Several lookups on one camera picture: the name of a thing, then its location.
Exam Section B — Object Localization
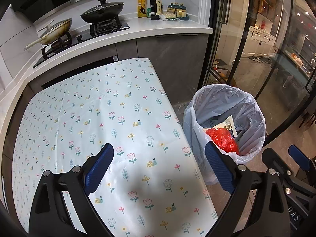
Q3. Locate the red plastic bag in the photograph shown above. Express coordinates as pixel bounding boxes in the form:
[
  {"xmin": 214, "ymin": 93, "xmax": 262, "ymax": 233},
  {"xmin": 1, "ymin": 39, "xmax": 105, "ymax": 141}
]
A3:
[{"xmin": 206, "ymin": 128, "xmax": 239, "ymax": 155}]

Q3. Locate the beige bread snack packet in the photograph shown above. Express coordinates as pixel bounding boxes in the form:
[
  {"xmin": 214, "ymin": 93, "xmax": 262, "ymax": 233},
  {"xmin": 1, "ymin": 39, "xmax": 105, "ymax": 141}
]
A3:
[{"xmin": 213, "ymin": 115, "xmax": 238, "ymax": 138}]

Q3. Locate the trash bin with plastic liner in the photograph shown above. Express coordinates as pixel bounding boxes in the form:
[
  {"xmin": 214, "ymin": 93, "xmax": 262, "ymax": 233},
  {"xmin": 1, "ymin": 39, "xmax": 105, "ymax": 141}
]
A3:
[{"xmin": 183, "ymin": 84, "xmax": 266, "ymax": 185}]

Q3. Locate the black gas stove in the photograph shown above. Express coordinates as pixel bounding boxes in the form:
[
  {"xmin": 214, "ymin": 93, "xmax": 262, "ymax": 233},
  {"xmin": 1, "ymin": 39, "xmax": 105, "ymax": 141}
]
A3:
[{"xmin": 33, "ymin": 16, "xmax": 130, "ymax": 69}]

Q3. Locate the beige frying pan with lid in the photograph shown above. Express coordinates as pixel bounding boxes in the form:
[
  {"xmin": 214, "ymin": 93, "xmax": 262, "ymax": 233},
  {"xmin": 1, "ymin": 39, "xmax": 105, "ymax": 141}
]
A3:
[{"xmin": 24, "ymin": 18, "xmax": 72, "ymax": 50}]

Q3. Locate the black wok with lid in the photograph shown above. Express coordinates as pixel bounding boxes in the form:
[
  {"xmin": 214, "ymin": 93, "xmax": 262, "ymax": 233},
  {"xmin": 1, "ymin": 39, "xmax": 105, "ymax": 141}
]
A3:
[{"xmin": 80, "ymin": 0, "xmax": 124, "ymax": 24}]

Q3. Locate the small green jar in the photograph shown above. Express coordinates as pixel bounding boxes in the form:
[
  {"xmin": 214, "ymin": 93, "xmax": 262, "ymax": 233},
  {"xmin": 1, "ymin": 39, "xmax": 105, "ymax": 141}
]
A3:
[{"xmin": 147, "ymin": 8, "xmax": 151, "ymax": 18}]

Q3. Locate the dark soy sauce bottle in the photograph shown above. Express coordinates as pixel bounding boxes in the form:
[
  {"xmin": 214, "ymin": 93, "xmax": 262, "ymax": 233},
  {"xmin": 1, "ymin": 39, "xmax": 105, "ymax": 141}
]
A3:
[{"xmin": 150, "ymin": 0, "xmax": 163, "ymax": 20}]

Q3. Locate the yellow packet on counter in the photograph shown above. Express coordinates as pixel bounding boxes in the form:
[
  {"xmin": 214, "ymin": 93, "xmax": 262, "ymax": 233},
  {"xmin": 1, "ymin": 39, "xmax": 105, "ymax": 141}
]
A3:
[{"xmin": 137, "ymin": 0, "xmax": 147, "ymax": 18}]

